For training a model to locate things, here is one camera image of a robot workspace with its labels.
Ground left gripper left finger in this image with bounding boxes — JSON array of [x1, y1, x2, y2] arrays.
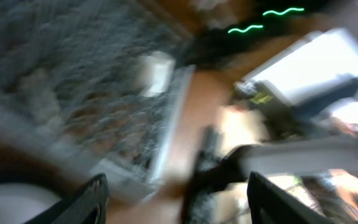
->
[[25, 174, 109, 224]]

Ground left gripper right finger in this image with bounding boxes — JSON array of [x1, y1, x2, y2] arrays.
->
[[247, 172, 328, 224]]

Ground white cup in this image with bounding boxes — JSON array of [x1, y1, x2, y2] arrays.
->
[[138, 51, 176, 98]]

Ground grey dishwasher rack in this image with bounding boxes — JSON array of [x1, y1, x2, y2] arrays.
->
[[0, 0, 193, 203]]

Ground light grey plate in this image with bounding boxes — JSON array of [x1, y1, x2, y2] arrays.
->
[[0, 183, 61, 224]]

